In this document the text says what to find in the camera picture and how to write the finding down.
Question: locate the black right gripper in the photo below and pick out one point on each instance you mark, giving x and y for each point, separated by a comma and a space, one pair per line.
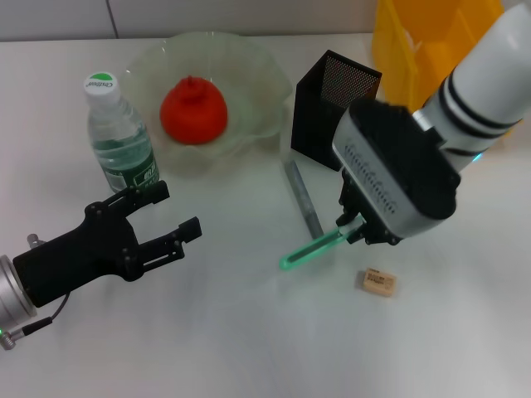
352, 195

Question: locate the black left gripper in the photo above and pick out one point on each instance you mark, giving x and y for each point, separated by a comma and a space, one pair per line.
74, 261

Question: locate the green utility knife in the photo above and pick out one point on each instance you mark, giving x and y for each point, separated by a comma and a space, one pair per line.
311, 250

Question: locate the clear water bottle green label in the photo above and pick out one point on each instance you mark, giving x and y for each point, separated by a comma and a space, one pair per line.
120, 141

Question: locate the orange fruit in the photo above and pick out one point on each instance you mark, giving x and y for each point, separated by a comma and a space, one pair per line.
193, 112

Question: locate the grey pen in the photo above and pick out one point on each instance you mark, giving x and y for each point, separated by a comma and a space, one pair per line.
303, 199

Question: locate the beige eraser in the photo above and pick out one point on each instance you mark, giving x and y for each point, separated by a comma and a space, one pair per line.
375, 282

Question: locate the black mesh pen holder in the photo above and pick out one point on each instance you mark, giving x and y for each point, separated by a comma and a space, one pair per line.
319, 120

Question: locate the clear glass fruit plate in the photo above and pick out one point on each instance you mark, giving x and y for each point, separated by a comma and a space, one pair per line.
257, 91

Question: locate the yellow plastic storage bin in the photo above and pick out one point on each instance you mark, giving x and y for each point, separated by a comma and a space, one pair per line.
394, 41

